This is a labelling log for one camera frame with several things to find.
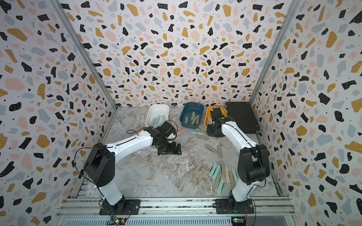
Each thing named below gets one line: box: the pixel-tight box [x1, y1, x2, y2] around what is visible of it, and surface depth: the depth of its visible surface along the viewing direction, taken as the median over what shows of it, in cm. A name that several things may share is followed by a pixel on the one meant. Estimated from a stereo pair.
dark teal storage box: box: [179, 101, 205, 130], surface depth 116 cm
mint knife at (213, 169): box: [208, 162, 218, 178], surface depth 89 cm
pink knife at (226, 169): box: [224, 166, 231, 184], surface depth 87 cm
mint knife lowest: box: [217, 177, 225, 196], surface depth 83 cm
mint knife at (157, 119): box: [154, 114, 161, 126], surface depth 115 cm
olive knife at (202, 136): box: [195, 134, 209, 141], surface depth 105 cm
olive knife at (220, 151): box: [216, 144, 223, 160], surface depth 97 cm
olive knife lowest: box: [214, 173, 222, 189], surface depth 84 cm
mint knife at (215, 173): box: [212, 164, 221, 181], surface depth 87 cm
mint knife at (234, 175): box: [231, 168, 239, 184], surface depth 87 cm
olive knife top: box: [204, 143, 219, 154], surface depth 100 cm
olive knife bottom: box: [220, 161, 226, 178], surface depth 89 cm
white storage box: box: [145, 103, 170, 129], surface depth 118 cm
